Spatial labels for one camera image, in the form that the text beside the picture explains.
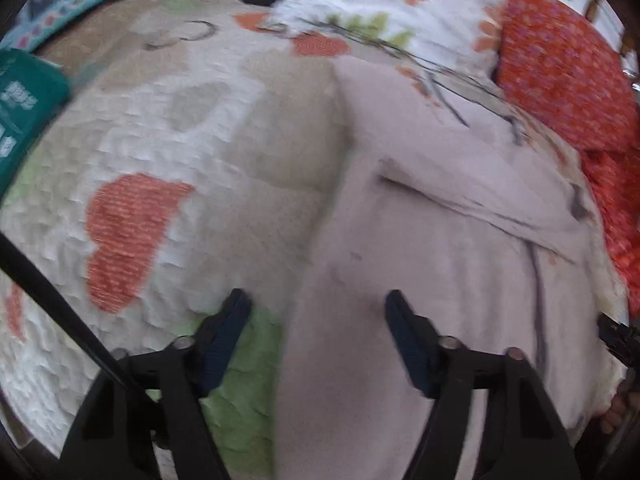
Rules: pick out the light blue patterned bag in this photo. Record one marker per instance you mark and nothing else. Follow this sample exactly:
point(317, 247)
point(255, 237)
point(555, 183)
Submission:
point(60, 10)

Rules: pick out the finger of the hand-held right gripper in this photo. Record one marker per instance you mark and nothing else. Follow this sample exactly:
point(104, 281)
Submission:
point(617, 337)

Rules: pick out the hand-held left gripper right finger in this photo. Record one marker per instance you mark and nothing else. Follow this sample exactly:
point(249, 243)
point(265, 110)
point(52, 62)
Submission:
point(407, 342)

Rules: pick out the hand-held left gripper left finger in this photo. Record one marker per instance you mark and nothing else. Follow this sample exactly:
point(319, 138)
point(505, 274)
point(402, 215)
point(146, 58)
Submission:
point(226, 332)

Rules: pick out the pale pink small garment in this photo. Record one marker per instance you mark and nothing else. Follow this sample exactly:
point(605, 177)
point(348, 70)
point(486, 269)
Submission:
point(440, 270)

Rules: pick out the heart patterned quilt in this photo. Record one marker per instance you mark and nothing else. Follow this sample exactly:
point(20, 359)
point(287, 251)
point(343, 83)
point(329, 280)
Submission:
point(165, 160)

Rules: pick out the person's right hand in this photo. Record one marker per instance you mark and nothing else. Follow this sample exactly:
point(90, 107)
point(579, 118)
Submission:
point(617, 410)

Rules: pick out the orange red patterned cloth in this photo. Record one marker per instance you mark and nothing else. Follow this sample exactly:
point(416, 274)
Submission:
point(617, 210)

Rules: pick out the white floral pillow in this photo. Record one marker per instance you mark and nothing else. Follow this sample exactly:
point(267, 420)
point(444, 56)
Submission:
point(370, 5)

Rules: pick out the teal plastic package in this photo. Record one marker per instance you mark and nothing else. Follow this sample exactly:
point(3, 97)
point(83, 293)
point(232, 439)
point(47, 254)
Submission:
point(22, 110)

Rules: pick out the orange red patterned pillow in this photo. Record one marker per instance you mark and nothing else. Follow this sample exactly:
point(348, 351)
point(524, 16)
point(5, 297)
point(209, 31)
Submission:
point(560, 65)

